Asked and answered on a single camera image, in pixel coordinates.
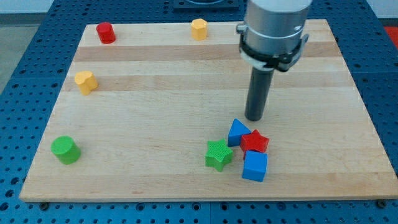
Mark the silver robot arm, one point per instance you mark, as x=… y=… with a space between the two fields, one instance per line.
x=271 y=34

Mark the blue triangle block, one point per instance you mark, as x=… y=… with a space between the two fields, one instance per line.
x=237 y=130

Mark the green star block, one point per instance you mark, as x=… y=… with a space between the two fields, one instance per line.
x=218 y=154

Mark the wooden board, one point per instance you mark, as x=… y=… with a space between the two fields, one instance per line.
x=162 y=96

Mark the red star block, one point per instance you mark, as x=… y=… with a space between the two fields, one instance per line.
x=254 y=141

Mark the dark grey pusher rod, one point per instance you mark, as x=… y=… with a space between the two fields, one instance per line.
x=259 y=87

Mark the blue cube block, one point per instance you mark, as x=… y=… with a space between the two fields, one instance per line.
x=255 y=166

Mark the yellow hexagon block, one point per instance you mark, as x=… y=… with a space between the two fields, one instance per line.
x=199 y=29

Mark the yellow heart block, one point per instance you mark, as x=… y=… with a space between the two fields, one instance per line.
x=86 y=82

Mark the red cylinder block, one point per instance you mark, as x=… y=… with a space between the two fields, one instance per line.
x=106 y=33

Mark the green cylinder block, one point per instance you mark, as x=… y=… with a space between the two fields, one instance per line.
x=65 y=150

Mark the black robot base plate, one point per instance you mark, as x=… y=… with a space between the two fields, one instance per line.
x=205 y=4

